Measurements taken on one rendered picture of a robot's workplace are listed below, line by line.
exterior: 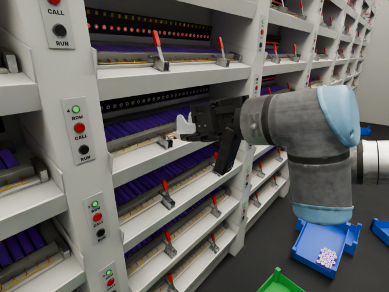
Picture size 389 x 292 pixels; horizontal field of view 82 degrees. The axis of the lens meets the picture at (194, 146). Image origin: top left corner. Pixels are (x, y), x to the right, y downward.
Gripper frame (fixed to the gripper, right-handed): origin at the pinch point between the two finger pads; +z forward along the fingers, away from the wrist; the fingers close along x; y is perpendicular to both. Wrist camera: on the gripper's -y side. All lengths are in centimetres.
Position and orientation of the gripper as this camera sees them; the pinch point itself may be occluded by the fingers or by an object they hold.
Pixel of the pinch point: (179, 135)
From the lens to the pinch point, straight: 57.4
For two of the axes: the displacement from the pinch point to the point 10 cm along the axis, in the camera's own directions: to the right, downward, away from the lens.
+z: -7.3, -0.1, 6.8
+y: -1.9, -9.6, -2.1
